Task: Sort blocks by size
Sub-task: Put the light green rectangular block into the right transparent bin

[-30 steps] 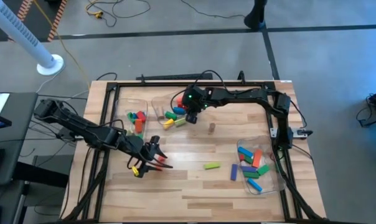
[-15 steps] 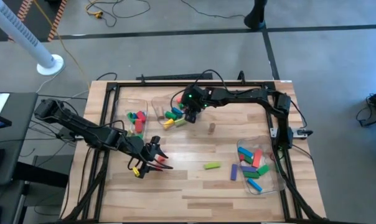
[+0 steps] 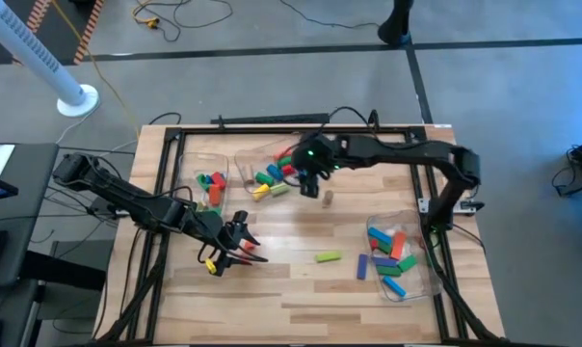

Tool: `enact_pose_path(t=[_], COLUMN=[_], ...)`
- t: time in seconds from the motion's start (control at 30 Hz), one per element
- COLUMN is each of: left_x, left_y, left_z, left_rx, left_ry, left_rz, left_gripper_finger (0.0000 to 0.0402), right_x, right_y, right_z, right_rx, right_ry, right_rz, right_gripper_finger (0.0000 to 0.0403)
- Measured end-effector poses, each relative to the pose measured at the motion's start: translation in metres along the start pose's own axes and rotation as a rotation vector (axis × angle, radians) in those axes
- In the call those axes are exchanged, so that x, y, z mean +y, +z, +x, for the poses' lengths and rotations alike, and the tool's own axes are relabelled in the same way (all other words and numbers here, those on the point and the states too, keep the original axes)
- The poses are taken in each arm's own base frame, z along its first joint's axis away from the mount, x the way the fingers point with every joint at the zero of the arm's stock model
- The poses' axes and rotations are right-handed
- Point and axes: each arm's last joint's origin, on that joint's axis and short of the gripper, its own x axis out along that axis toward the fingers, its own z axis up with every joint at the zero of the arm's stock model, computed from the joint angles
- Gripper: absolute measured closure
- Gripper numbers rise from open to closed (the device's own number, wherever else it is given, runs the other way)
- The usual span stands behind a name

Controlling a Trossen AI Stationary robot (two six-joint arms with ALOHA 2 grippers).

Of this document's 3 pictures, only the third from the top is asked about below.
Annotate clear plastic bin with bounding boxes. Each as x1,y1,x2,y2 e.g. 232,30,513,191
365,211,442,304
174,152,230,218
234,137,321,203

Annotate black floor cable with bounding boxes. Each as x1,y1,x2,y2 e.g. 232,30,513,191
148,112,182,127
278,0,384,29
136,0,234,43

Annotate red long block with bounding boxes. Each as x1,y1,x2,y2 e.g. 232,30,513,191
389,231,408,261

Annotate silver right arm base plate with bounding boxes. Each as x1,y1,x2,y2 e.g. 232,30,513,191
418,197,485,213

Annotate dark grey desk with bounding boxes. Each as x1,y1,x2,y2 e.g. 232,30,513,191
0,142,61,290

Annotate yellow cable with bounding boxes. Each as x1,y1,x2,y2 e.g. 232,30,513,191
49,0,160,141

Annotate white floor cable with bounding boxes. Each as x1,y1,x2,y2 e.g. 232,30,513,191
54,113,139,173

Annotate black mat orange stripes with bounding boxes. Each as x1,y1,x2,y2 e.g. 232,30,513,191
0,0,104,67

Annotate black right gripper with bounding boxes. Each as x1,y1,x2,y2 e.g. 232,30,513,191
293,134,343,199

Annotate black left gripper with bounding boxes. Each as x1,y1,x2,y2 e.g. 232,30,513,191
197,211,269,276

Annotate black aluminium table frame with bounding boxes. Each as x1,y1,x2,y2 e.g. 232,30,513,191
95,109,507,347

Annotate black power strip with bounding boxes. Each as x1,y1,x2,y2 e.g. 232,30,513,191
209,113,331,126

